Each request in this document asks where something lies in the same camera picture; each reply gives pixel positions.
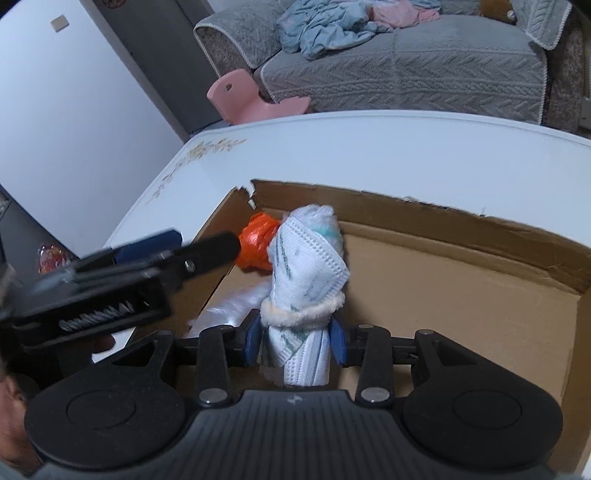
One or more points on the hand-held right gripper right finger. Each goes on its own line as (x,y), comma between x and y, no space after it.
(336,341)

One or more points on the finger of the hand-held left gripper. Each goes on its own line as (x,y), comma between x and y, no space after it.
(207,253)
(147,243)

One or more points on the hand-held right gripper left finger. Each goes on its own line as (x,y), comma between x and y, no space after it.
(253,339)

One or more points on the small orange plastic bundle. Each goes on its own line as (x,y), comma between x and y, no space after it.
(256,242)

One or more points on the white cloth bundle peach band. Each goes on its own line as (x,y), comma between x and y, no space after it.
(307,272)

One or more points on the shallow cardboard box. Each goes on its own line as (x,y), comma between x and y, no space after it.
(438,286)

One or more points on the person's left hand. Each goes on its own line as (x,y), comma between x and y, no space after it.
(14,434)

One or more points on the red snack packet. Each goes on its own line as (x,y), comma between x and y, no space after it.
(54,259)

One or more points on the pink plastic stool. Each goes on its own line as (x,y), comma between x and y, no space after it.
(244,99)

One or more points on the light blue clothing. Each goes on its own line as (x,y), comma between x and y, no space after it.
(323,25)

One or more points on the grey quilted sofa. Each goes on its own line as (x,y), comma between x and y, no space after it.
(406,69)

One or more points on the pink clothing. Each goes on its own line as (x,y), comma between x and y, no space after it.
(404,13)

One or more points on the brown plush toy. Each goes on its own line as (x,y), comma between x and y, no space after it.
(497,8)

